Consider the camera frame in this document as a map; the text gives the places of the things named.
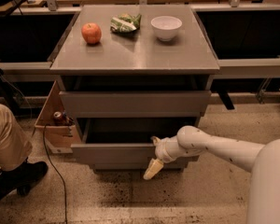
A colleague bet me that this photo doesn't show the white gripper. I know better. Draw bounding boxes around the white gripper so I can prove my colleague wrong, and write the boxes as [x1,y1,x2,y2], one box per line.
[143,136,182,180]

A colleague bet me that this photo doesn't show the grey drawer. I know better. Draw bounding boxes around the grey drawer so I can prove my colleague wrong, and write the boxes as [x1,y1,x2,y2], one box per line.
[71,118,197,166]
[59,91,211,118]
[90,162,189,172]

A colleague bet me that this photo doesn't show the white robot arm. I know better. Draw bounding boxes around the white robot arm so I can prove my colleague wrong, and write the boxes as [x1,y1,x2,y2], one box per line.
[144,126,280,224]

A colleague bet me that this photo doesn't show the grey bottom drawer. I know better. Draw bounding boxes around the grey bottom drawer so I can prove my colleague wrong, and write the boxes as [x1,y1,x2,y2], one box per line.
[90,162,189,172]

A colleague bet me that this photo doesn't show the grey drawer cabinet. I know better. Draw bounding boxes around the grey drawer cabinet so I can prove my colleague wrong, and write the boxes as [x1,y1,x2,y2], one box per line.
[50,5,219,171]

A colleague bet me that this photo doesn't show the grey top drawer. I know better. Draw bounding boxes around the grey top drawer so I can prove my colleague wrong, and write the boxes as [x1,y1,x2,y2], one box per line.
[59,91,211,118]

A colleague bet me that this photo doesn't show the wooden box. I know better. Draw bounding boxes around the wooden box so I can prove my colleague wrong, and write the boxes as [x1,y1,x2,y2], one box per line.
[35,81,81,154]

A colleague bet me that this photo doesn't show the red soda can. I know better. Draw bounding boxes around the red soda can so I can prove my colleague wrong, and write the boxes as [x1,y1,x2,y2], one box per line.
[53,111,64,126]

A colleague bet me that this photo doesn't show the white bowl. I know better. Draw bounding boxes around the white bowl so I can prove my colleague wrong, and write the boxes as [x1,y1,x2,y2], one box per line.
[150,16,183,41]

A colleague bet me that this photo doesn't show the green chip bag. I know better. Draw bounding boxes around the green chip bag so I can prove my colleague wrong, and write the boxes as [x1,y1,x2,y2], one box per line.
[110,13,142,34]

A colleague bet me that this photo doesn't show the red apple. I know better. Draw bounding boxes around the red apple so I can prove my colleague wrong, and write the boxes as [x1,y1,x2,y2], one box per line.
[81,23,102,45]

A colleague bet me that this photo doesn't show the black shoe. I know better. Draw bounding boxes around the black shoe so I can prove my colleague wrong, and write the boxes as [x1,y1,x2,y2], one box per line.
[0,161,48,194]

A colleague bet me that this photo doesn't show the person leg beige trousers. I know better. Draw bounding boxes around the person leg beige trousers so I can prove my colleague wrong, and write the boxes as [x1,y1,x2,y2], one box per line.
[0,105,32,172]

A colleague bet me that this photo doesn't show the black floor cable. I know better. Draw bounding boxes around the black floor cable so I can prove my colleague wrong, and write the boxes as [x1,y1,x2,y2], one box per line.
[41,124,69,224]

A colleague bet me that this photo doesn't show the grey metal rail frame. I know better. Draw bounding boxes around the grey metal rail frame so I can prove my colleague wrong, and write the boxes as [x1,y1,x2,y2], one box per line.
[0,5,280,79]

